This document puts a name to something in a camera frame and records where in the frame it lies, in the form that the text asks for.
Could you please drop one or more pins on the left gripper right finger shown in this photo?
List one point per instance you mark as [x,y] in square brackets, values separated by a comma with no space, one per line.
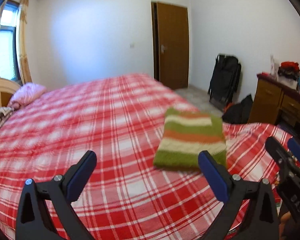
[260,220]

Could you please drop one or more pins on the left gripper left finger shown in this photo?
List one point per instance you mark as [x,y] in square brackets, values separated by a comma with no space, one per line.
[33,217]

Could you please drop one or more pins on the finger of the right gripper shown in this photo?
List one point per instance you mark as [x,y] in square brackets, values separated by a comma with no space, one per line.
[279,154]
[294,147]

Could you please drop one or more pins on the green striped knit sweater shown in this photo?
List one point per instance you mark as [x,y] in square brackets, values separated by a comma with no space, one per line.
[185,135]

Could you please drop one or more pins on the brown wooden dresser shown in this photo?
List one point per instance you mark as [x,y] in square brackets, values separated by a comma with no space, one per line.
[276,104]

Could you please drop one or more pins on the black bag on floor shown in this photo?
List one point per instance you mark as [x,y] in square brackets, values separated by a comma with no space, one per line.
[239,113]

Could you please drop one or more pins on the red items on dresser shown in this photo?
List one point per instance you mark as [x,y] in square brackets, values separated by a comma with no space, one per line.
[289,70]

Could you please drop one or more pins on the folded black chair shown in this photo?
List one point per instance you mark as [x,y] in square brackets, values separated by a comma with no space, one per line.
[224,81]

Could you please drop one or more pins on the pink pillow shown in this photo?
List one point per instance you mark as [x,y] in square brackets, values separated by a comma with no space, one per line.
[25,95]

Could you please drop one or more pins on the red plaid bed sheet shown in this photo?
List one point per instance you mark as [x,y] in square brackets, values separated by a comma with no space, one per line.
[121,119]

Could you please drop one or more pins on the cream wooden headboard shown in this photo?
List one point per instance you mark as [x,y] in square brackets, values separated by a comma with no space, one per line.
[7,89]

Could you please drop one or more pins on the brown wooden door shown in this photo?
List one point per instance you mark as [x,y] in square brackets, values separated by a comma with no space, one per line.
[170,29]

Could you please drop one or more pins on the right yellow curtain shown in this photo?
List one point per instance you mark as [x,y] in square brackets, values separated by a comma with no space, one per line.
[23,63]

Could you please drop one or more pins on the window with dark frame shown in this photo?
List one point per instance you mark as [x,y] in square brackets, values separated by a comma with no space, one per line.
[9,68]

